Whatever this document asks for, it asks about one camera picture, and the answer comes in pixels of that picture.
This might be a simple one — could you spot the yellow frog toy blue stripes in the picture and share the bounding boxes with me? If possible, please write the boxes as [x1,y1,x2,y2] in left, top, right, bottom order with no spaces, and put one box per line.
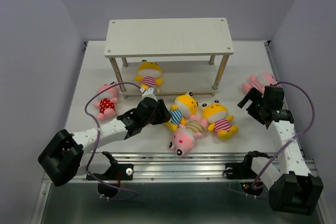
[165,91,198,132]

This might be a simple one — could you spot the yellow frog toy red stripes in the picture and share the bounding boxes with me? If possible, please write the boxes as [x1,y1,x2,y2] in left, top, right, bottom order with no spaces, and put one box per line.
[202,100,239,140]

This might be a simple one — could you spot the yellow frog toy pink stripes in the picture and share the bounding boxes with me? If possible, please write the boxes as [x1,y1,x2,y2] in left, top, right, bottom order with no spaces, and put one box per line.
[134,60,163,92]

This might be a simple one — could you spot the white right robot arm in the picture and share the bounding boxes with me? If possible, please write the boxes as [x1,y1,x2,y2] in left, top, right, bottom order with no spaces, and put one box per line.
[238,86,323,216]

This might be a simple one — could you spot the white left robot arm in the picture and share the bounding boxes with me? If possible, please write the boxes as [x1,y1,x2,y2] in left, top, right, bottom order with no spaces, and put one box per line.
[38,97,171,186]

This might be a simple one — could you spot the white two-tier shelf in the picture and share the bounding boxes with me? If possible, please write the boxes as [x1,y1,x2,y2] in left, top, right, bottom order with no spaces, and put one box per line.
[104,17,234,95]

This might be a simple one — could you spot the pink frog toy orange stripes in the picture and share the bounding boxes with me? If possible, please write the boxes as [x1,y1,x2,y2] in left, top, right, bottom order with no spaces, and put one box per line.
[169,115,208,156]

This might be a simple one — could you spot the pink frog toy polka dots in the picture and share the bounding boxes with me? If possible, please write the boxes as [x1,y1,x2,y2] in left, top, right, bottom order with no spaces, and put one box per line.
[93,86,119,121]

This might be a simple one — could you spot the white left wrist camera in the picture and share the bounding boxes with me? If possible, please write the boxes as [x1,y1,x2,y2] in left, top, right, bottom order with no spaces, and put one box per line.
[139,87,158,101]

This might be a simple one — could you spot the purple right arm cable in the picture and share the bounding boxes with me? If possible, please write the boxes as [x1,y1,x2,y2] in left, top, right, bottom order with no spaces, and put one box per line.
[245,81,316,199]

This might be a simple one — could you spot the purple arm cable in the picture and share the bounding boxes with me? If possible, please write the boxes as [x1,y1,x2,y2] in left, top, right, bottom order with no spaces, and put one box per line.
[84,81,142,201]
[245,81,316,199]

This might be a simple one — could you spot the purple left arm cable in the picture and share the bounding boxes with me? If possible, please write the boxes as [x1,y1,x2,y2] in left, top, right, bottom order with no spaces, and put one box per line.
[84,81,142,201]

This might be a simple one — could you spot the aluminium front rail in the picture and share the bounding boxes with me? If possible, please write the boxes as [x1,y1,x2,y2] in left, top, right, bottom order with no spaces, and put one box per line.
[43,152,316,183]

